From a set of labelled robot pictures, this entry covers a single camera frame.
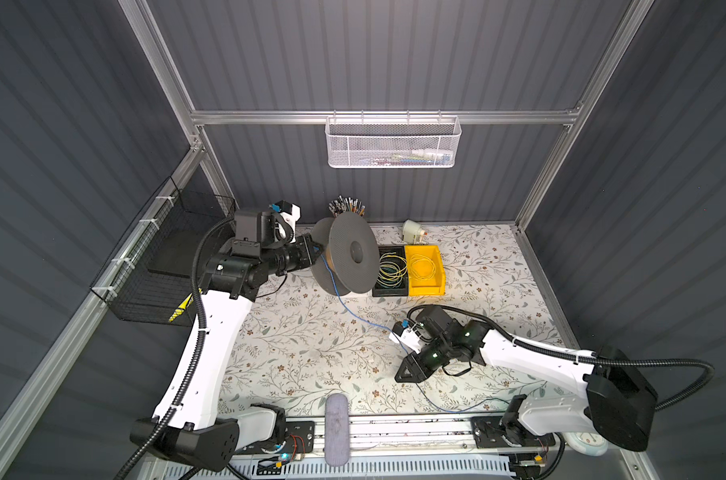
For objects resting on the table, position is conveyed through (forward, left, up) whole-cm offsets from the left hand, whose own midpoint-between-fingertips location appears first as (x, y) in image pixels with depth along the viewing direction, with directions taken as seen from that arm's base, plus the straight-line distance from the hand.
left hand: (322, 246), depth 68 cm
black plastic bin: (+7, -23, -30) cm, 39 cm away
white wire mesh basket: (+69, -25, -13) cm, 75 cm away
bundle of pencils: (+34, -4, -16) cm, 38 cm away
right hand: (-22, -18, -28) cm, 40 cm away
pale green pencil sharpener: (+31, -29, -29) cm, 51 cm away
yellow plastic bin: (+10, -35, -34) cm, 49 cm away
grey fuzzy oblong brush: (-31, -1, -32) cm, 45 cm away
